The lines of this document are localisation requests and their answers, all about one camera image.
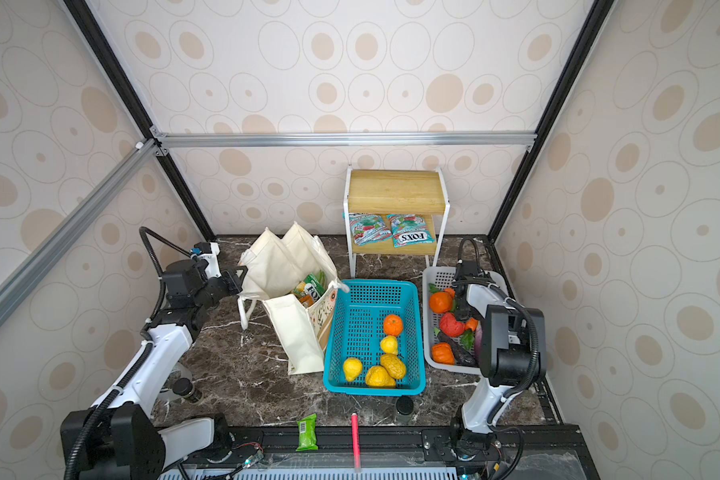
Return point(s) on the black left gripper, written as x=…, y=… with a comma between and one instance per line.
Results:
x=235, y=284

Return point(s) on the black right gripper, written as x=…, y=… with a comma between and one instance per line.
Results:
x=465, y=313

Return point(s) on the purple eggplant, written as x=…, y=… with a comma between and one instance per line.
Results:
x=477, y=345

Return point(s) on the floral canvas grocery bag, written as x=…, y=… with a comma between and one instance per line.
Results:
x=296, y=281

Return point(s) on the orange pink snack bag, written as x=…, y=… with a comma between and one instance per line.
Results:
x=307, y=301

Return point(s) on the green yellow snack bag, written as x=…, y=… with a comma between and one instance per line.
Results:
x=313, y=285

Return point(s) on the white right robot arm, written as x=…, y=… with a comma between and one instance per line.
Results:
x=507, y=349

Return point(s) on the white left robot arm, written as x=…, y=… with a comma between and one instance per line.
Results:
x=115, y=438

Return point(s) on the teal Fox's candy bag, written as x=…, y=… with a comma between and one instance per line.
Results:
x=408, y=230

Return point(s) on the teal red candy bag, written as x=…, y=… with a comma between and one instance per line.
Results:
x=368, y=228

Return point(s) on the white plastic basket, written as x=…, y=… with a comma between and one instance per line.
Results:
x=439, y=279

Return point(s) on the orange carrot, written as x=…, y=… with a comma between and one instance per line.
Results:
x=472, y=324

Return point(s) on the red apple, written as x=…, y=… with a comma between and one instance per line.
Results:
x=451, y=326

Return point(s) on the orange bell pepper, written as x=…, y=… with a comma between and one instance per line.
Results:
x=442, y=353

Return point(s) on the orange tangerine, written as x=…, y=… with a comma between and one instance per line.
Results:
x=393, y=325

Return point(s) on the black cylinder knob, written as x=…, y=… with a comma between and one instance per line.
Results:
x=185, y=389

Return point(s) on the small yellow lemon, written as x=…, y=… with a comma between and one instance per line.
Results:
x=389, y=345

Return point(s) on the clear tape roll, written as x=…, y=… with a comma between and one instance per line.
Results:
x=166, y=394

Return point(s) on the teal plastic basket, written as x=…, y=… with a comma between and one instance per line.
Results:
x=357, y=329

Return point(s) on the yellow fruit front centre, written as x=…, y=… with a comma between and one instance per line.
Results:
x=378, y=377

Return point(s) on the black round cap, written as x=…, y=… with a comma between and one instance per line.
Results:
x=404, y=406

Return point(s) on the yellow lemon front left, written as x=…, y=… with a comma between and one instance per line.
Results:
x=352, y=369

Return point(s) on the pink pen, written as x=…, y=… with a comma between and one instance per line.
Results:
x=355, y=437

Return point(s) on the green snack packet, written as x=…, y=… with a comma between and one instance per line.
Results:
x=307, y=438

